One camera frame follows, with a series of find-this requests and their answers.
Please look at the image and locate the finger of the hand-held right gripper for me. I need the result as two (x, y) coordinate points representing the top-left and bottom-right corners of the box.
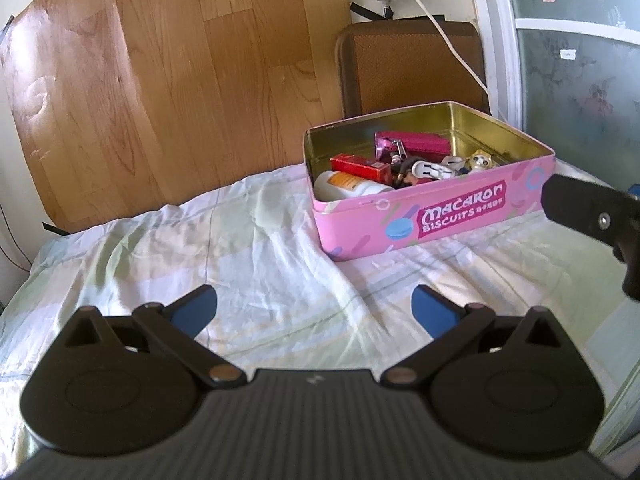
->
(621, 245), (640, 304)
(542, 173), (640, 262)

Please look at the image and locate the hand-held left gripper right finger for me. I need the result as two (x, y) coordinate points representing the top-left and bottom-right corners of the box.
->
(381, 284), (569, 390)

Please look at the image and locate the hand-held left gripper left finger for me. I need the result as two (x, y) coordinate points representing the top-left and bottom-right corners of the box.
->
(60, 284), (247, 390)

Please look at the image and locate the pink biscuit tin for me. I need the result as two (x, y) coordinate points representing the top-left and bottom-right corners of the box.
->
(302, 100), (557, 264)

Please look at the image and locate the yellow figure keychain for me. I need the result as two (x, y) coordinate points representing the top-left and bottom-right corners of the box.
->
(464, 149), (499, 172)

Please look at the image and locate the red cigarette box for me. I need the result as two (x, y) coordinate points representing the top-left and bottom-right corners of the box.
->
(329, 153), (394, 184)

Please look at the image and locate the magenta pouch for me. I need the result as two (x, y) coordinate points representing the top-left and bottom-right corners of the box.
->
(373, 130), (453, 161)

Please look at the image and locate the dark key bundle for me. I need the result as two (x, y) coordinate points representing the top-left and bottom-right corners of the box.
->
(389, 155), (419, 190)

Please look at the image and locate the white clip tool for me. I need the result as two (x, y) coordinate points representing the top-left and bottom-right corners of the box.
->
(410, 155), (469, 181)

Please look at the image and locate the white plastic bottle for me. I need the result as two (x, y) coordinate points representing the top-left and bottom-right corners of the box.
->
(313, 169), (396, 202)

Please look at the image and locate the wooden board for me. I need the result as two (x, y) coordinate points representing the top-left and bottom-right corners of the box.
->
(0, 0), (354, 234)

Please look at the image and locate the brown chair back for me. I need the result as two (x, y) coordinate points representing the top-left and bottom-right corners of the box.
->
(333, 19), (494, 119)

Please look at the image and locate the white door frame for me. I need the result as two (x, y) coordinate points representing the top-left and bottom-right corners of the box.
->
(464, 0), (640, 192)

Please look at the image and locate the thin black cable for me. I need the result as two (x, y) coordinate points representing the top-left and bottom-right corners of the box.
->
(0, 204), (32, 272)

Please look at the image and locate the white power cable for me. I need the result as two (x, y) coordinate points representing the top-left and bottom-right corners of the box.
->
(382, 0), (494, 112)

